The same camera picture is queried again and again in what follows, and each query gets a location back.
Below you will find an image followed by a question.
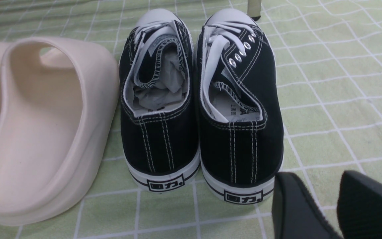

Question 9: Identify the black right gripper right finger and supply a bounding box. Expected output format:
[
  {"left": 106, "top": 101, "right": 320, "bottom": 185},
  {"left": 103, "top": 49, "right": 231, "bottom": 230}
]
[{"left": 337, "top": 170, "right": 382, "bottom": 239}]

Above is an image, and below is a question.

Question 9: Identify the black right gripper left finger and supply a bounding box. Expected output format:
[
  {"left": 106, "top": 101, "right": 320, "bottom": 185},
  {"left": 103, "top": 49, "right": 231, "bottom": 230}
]
[{"left": 272, "top": 172, "right": 342, "bottom": 239}]

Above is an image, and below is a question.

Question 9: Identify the black canvas sneaker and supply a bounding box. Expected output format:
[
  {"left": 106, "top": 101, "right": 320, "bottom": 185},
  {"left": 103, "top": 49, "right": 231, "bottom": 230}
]
[
  {"left": 194, "top": 9, "right": 284, "bottom": 205},
  {"left": 119, "top": 9, "right": 200, "bottom": 194}
]

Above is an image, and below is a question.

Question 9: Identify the green checked cloth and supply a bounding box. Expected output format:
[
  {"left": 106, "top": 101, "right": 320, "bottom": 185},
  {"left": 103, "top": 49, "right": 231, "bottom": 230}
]
[{"left": 0, "top": 0, "right": 382, "bottom": 239}]

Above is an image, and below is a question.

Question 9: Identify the right cream foam slide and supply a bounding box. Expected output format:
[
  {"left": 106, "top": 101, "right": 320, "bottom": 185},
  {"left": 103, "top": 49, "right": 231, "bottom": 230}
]
[{"left": 0, "top": 37, "right": 120, "bottom": 226}]

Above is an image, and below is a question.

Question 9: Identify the right black canvas sneaker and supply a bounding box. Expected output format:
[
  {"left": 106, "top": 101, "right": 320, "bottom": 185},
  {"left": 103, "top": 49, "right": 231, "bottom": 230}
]
[{"left": 194, "top": 9, "right": 284, "bottom": 205}]

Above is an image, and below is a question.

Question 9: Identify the left black canvas sneaker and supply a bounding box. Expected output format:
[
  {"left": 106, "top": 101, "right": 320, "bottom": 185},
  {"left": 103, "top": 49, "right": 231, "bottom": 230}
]
[{"left": 119, "top": 9, "right": 200, "bottom": 194}]

